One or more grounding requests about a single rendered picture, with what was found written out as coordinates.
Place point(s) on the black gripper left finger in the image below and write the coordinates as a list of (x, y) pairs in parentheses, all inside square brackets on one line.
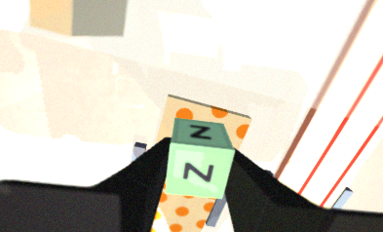
[(126, 201)]

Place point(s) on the peach strip with orange dots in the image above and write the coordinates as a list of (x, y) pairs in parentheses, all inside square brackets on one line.
[(178, 213)]

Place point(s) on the light green cube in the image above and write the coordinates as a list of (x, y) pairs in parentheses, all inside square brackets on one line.
[(201, 155)]

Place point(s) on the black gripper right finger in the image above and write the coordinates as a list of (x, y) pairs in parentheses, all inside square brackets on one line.
[(258, 202)]

